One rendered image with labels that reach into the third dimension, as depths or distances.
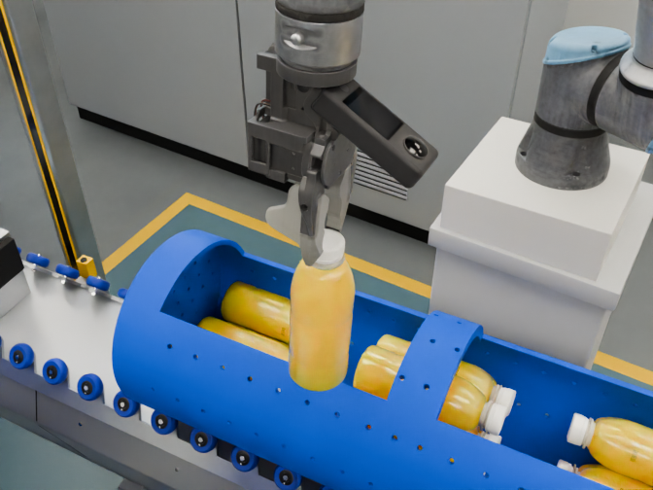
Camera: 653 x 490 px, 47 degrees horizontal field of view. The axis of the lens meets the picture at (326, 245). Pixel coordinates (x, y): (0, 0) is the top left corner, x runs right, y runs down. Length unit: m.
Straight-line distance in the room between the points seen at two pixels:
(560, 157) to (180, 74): 2.25
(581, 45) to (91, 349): 0.96
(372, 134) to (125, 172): 2.89
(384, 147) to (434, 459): 0.43
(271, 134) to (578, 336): 0.78
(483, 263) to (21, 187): 2.60
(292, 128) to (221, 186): 2.65
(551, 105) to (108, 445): 0.92
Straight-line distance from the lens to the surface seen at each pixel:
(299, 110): 0.68
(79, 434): 1.40
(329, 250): 0.75
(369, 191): 2.94
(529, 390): 1.17
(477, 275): 1.31
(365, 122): 0.65
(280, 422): 1.00
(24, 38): 1.59
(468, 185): 1.22
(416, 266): 2.90
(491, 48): 2.45
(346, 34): 0.63
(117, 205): 3.30
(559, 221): 1.18
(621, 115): 1.13
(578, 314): 1.29
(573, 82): 1.17
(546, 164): 1.24
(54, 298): 1.54
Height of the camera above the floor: 1.95
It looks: 41 degrees down
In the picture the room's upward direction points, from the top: straight up
